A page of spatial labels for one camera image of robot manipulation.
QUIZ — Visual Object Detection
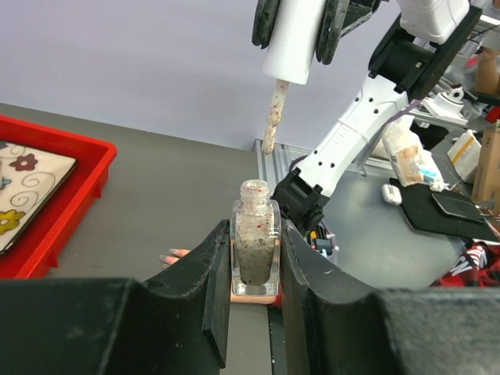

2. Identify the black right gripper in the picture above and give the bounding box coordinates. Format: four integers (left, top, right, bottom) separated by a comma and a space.
252, 0, 379, 65

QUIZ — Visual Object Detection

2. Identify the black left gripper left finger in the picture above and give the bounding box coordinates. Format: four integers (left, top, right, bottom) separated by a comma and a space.
1, 220, 230, 374

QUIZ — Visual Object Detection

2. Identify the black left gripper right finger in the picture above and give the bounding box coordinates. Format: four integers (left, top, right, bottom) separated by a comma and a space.
280, 220, 499, 374

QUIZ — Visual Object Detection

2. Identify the glitter nail polish bottle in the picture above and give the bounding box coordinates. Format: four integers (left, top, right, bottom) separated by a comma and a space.
230, 180, 281, 297

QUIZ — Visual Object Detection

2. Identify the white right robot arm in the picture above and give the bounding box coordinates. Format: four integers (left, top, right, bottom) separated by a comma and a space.
252, 1, 481, 234

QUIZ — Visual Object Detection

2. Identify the person's left hand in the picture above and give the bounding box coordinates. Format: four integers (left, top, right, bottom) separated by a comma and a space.
159, 248, 281, 307

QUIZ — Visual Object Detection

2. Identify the black mat on desk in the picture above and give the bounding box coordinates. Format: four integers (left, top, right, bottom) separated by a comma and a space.
389, 178, 498, 242

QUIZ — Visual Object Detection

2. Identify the white earbuds case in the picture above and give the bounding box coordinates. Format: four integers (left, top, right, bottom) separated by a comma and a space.
381, 184, 402, 206

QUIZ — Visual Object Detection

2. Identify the red plastic tray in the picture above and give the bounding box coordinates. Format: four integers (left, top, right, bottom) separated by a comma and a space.
1, 116, 117, 279

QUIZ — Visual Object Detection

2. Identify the black smartphone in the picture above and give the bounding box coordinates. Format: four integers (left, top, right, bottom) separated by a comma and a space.
431, 193, 484, 223

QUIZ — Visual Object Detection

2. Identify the plastic bag of items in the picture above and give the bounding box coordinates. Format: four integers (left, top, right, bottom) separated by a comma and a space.
373, 115, 444, 189

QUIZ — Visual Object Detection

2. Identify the cardboard box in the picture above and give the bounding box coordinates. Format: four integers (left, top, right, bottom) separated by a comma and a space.
472, 120, 500, 214

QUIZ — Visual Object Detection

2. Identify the square floral saucer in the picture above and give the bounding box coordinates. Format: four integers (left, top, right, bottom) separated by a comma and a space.
1, 140, 77, 254

